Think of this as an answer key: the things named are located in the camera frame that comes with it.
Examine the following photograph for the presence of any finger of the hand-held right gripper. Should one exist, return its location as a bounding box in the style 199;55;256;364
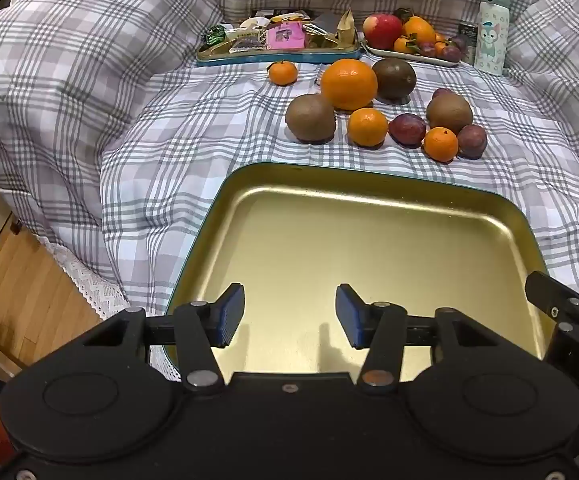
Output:
525;271;579;333

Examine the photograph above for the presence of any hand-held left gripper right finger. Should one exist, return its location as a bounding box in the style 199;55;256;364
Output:
335;284;500;395

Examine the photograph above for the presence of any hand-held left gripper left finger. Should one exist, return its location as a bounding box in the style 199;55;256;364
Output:
82;283;246;394

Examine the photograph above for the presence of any gold metal tray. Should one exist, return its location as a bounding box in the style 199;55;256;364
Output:
162;161;553;376

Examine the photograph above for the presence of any mandarin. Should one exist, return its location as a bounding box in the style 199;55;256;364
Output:
423;126;459;163
347;108;389;147
268;60;299;86

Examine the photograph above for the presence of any brown kiwi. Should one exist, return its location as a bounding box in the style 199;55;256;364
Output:
285;93;337;142
426;93;473;135

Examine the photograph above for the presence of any large orange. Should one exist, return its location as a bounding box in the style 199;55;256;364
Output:
320;59;379;111

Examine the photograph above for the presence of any dark brown round fruit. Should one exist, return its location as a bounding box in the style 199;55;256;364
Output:
372;57;417;101

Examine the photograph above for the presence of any white lace bed trim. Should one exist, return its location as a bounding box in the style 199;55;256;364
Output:
34;232;181;384

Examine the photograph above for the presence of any tray of snack packets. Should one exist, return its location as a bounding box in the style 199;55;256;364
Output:
196;10;361;67

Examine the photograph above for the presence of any grey plaid blanket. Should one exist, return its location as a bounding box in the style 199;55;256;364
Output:
0;0;579;386

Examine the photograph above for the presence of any white plate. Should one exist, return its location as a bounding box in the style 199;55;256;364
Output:
363;35;463;69

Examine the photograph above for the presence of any white cartoon print bottle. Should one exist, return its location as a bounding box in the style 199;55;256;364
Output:
473;0;511;77

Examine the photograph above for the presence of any pink snack packet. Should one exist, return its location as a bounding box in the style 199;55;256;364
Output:
266;22;306;51

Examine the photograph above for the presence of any red apple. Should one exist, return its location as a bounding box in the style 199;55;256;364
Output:
363;13;403;51

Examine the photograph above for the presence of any brown paper packet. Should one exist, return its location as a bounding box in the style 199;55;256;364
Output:
336;8;355;45

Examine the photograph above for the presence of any grey snack packet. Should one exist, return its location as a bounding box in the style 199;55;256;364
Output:
309;12;341;37

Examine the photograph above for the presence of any orange with leaves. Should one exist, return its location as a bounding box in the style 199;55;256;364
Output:
394;7;437;46

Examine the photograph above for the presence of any black snack packet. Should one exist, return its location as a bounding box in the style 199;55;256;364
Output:
252;8;310;24

